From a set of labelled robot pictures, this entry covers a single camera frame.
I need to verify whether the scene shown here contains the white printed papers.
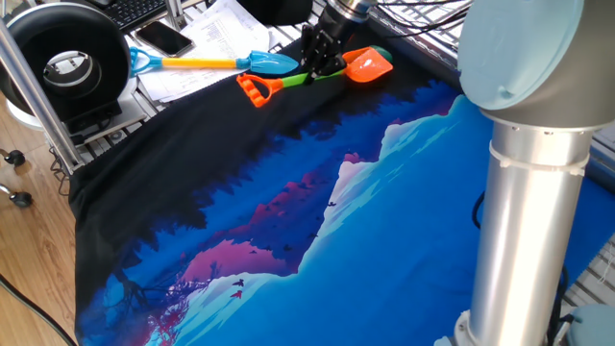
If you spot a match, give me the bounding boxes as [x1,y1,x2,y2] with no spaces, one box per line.
[128,0,308,105]

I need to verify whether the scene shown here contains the green oval object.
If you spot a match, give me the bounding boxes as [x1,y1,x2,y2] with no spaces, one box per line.
[369,44,394,64]

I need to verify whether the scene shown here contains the black keyboard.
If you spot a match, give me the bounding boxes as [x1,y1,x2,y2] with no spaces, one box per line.
[102,0,168,33]

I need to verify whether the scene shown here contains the black round duct fan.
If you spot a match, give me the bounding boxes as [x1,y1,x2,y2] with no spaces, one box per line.
[0,2,134,138]

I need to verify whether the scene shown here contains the aluminium frame post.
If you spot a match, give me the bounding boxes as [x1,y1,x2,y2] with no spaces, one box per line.
[0,18,86,175]

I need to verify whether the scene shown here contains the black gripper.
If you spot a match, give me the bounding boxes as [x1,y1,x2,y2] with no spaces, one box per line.
[298,4,360,87]

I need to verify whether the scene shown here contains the black smartphone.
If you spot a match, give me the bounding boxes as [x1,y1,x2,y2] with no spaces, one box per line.
[134,20,196,59]

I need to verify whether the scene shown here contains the blue shovel with yellow shaft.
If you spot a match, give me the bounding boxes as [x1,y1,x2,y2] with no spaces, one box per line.
[129,45,301,79]

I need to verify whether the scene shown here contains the black chair caster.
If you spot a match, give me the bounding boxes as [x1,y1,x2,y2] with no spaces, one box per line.
[0,184,35,210]

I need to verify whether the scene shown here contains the silver metal stand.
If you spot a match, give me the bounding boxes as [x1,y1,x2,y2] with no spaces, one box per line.
[164,0,189,31]

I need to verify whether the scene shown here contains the black rounded object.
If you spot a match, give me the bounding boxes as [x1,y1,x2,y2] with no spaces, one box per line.
[237,0,314,28]

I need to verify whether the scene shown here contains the black floor cable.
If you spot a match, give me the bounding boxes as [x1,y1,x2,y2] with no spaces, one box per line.
[0,273,79,346]

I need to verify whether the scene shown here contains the black cable bundle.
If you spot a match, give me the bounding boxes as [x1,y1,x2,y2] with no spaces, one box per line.
[374,0,475,42]

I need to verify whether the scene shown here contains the black cable with metal connector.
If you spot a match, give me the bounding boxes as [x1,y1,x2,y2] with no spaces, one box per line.
[471,190,487,232]

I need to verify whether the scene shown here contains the white round base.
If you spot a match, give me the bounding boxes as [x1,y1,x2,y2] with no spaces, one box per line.
[4,98,47,132]

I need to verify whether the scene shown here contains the mountain landscape printed cloth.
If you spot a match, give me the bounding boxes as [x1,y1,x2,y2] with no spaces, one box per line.
[68,23,615,346]

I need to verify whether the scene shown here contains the white cable tie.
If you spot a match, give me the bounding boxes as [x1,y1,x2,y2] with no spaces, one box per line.
[488,140,591,178]

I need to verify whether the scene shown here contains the orange shovel with green shaft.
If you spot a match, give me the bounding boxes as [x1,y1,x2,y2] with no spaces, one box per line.
[234,45,395,110]

